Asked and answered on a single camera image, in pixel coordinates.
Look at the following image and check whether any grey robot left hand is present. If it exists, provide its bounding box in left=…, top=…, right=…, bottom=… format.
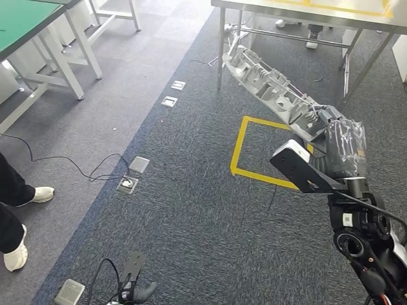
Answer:
left=106, top=281, right=158, bottom=305

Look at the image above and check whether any silver wheel hubcap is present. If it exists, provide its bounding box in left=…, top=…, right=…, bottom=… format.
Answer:
left=222, top=44, right=335, bottom=144

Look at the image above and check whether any steel workbench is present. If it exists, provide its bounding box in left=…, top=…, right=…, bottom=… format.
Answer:
left=211, top=0, right=407, bottom=104

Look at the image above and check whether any yellow floor tape square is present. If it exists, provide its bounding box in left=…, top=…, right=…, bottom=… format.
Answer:
left=230, top=116, right=314, bottom=191

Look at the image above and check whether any person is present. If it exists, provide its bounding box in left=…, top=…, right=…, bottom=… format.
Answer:
left=0, top=152, right=55, bottom=273
left=275, top=18, right=325, bottom=50

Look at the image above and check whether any green topped white table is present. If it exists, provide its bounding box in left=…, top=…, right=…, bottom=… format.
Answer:
left=0, top=0, right=103, bottom=135

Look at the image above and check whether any yellow tape double rectangle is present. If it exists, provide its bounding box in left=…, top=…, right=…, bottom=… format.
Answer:
left=270, top=0, right=394, bottom=20

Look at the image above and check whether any black cable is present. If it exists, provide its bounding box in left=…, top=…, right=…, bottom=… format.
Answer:
left=0, top=132, right=131, bottom=184
left=85, top=257, right=121, bottom=305

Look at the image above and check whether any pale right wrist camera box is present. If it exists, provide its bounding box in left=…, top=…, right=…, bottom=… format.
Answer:
left=279, top=139, right=312, bottom=163

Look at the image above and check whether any white metal frame table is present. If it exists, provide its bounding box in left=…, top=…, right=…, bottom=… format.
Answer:
left=88, top=0, right=142, bottom=45

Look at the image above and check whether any white cable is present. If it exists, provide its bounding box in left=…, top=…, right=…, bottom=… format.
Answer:
left=208, top=23, right=255, bottom=68

